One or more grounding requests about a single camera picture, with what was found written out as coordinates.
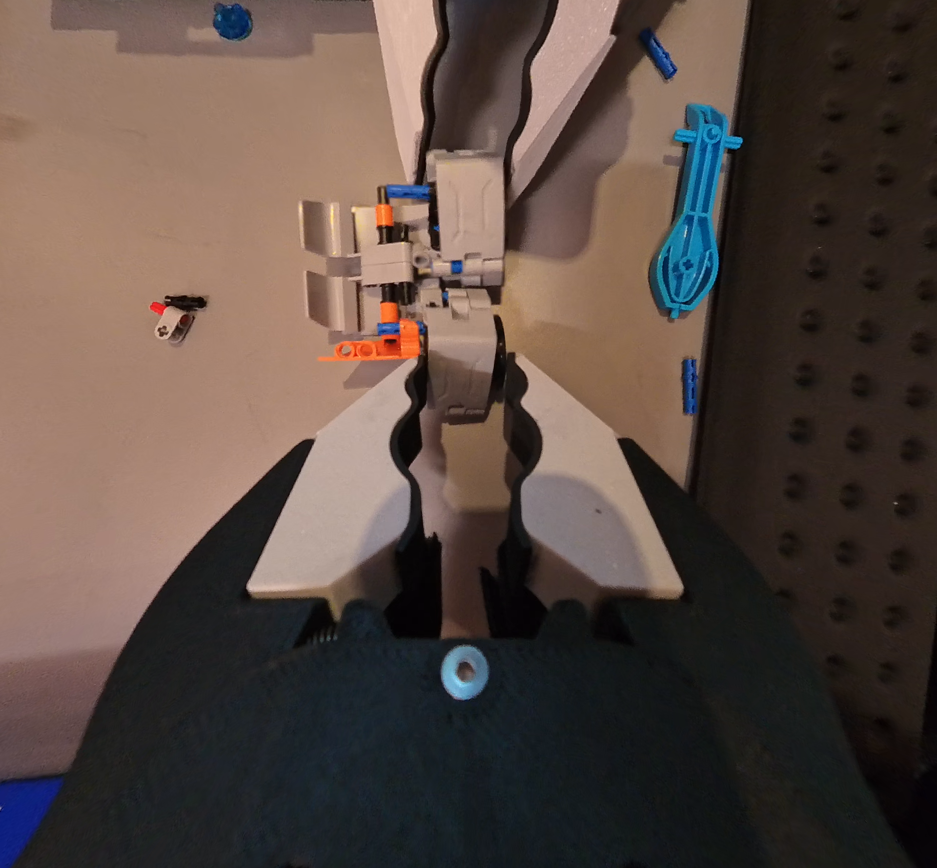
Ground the light blue brick separator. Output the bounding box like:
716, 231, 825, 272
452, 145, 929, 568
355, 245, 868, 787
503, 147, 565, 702
649, 104, 744, 320

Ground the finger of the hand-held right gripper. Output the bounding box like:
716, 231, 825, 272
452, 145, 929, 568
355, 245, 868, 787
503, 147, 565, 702
368, 0, 455, 184
505, 0, 647, 204

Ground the blue translucent round brick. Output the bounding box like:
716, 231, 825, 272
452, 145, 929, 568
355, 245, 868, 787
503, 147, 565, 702
212, 1, 255, 41

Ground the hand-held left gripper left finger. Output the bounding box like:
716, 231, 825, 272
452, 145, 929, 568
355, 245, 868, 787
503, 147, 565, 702
246, 369, 442, 613

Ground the black perforated foam pad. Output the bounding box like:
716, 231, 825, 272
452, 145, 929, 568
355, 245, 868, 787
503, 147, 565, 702
688, 0, 937, 810

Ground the grey orange brick assembly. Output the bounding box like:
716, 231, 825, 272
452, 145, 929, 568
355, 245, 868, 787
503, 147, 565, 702
299, 183, 508, 424

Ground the grey hinged brick piece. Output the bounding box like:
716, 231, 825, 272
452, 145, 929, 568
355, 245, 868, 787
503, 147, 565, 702
425, 149, 508, 287

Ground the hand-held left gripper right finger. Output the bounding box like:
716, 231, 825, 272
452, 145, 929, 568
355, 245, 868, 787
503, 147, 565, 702
501, 355, 687, 601

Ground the small grey red-pinned brick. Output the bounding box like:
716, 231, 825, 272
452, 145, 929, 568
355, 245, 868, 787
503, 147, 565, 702
150, 293, 208, 345

